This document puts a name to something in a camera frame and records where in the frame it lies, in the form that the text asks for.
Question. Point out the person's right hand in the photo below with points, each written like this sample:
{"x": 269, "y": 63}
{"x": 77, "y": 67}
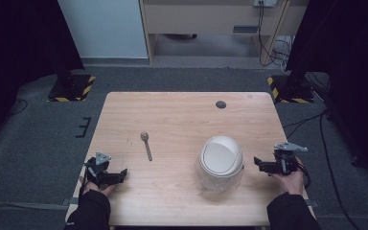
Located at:
{"x": 290, "y": 183}

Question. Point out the clear bin with white lid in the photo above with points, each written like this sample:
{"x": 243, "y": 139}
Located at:
{"x": 221, "y": 161}

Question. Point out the black curtain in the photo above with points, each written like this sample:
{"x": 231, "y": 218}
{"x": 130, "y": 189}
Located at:
{"x": 348, "y": 64}
{"x": 22, "y": 48}

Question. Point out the black stand base striped edge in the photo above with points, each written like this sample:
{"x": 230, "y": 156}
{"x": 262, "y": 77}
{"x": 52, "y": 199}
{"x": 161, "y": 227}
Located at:
{"x": 292, "y": 91}
{"x": 72, "y": 87}

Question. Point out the person's left hand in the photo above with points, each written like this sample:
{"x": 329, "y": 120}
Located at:
{"x": 103, "y": 189}

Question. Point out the metal spoon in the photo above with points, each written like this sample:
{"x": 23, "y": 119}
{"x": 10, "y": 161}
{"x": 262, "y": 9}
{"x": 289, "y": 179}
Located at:
{"x": 147, "y": 147}

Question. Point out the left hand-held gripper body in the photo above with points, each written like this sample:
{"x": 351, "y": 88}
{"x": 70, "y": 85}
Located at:
{"x": 96, "y": 167}

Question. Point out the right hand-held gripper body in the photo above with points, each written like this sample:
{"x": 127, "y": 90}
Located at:
{"x": 286, "y": 158}

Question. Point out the white power strip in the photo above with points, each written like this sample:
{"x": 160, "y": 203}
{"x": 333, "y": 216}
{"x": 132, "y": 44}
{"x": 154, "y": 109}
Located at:
{"x": 265, "y": 2}

